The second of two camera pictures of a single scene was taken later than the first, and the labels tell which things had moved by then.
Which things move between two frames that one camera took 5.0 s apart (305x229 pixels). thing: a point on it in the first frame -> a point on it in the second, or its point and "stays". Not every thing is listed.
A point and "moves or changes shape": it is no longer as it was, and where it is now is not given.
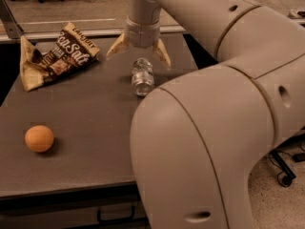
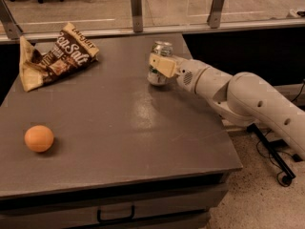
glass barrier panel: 104,9 stays
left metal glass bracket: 10,22 stays
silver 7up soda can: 142,76 moves or changes shape
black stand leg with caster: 290,176 stays
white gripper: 142,37 -> 187,74
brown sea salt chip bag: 71,51 stays
